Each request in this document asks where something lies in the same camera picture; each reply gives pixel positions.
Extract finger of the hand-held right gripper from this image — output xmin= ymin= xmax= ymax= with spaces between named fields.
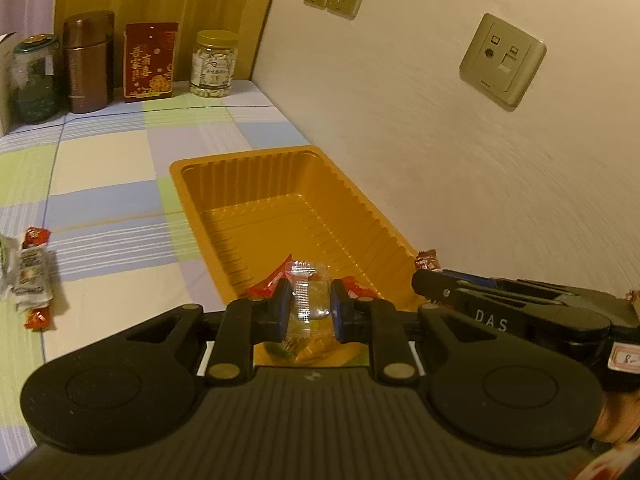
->
xmin=440 ymin=269 xmax=591 ymax=306
xmin=411 ymin=271 xmax=613 ymax=356

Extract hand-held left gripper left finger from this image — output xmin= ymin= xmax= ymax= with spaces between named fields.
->
xmin=120 ymin=277 xmax=293 ymax=387

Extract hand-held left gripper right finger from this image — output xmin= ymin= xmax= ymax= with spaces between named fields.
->
xmin=330 ymin=279 xmax=506 ymax=387

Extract green candy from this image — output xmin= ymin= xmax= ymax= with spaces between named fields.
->
xmin=267 ymin=339 xmax=302 ymax=363

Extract yellow candy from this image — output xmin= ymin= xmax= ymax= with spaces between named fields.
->
xmin=292 ymin=331 xmax=362 ymax=367

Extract clear candy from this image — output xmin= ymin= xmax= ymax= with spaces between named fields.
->
xmin=287 ymin=260 xmax=334 ymax=322

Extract dark red candy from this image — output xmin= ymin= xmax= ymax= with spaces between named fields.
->
xmin=414 ymin=249 xmax=441 ymax=274

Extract orange plastic tray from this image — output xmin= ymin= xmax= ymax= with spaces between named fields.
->
xmin=169 ymin=144 xmax=432 ymax=367

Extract grey snack packet red ends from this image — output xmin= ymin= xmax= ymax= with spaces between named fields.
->
xmin=10 ymin=226 xmax=57 ymax=332

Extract green-edged silver snack packet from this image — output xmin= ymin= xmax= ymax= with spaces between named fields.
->
xmin=0 ymin=233 xmax=17 ymax=302

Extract person's right hand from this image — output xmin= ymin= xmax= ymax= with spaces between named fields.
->
xmin=592 ymin=387 xmax=640 ymax=447

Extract red white printed cloth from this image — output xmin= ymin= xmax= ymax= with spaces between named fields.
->
xmin=575 ymin=442 xmax=640 ymax=480

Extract plastic jar of nuts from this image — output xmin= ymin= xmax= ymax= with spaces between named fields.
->
xmin=189 ymin=29 xmax=240 ymax=99

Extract red gift box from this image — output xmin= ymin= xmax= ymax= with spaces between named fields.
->
xmin=123 ymin=21 xmax=180 ymax=104

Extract brown thermos flask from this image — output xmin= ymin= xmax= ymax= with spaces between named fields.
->
xmin=62 ymin=9 xmax=116 ymax=115

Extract glass jar dark lid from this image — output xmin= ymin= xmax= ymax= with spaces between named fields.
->
xmin=12 ymin=33 xmax=64 ymax=126

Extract white product box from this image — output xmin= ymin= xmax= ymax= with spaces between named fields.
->
xmin=0 ymin=32 xmax=19 ymax=137

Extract beige wall data socket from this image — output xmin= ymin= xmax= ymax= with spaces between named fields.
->
xmin=458 ymin=12 xmax=547 ymax=109

